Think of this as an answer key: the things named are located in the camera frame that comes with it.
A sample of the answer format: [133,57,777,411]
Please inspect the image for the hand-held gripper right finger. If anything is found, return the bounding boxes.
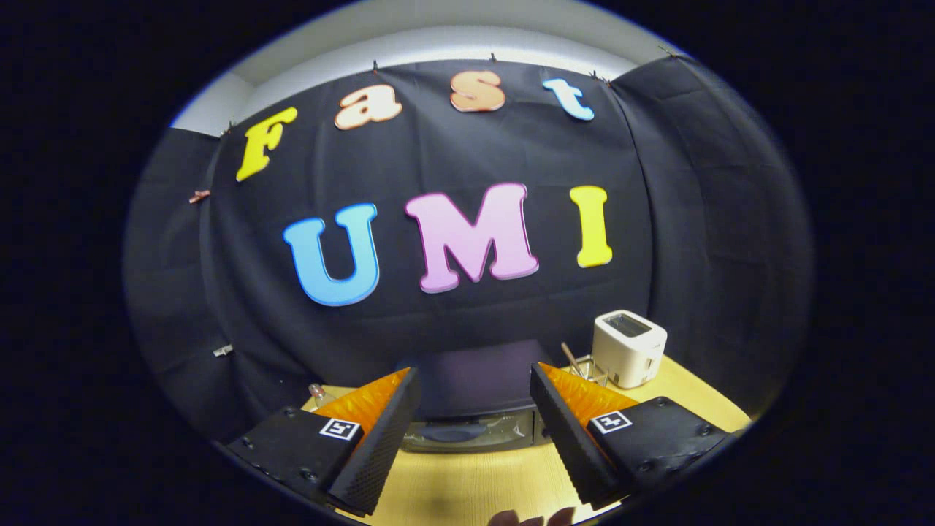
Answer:
[530,362,731,511]

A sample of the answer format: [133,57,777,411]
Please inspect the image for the metal wire utensil holder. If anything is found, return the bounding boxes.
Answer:
[566,354,608,388]

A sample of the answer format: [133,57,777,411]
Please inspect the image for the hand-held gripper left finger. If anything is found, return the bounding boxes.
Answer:
[226,367,422,518]

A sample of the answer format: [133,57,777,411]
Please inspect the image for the black toaster oven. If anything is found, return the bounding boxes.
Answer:
[398,340,556,454]

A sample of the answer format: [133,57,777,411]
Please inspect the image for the white bread toaster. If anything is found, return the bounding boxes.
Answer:
[590,310,668,389]

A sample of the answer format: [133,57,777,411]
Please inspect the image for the black backdrop cloth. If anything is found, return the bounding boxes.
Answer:
[123,55,815,443]

